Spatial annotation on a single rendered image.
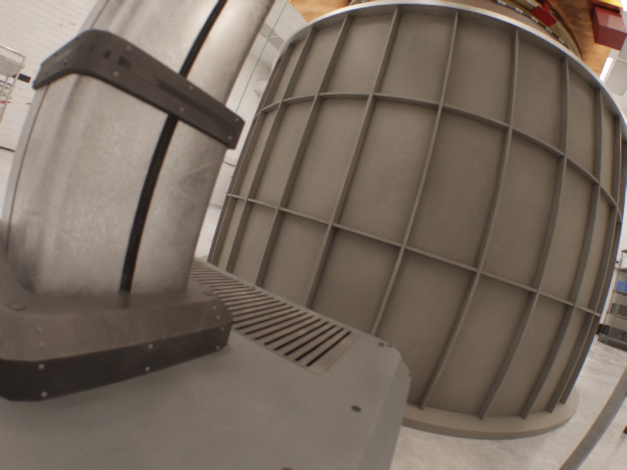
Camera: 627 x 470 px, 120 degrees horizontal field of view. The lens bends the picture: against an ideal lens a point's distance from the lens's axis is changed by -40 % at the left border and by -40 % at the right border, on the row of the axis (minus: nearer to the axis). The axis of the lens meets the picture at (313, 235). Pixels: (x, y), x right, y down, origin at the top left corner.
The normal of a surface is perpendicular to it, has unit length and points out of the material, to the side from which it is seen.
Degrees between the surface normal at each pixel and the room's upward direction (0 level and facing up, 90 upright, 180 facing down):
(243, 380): 0
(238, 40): 90
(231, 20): 90
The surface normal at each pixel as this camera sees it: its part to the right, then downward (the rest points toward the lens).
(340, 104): -0.59, -0.17
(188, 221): 0.88, 0.29
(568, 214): 0.03, 0.04
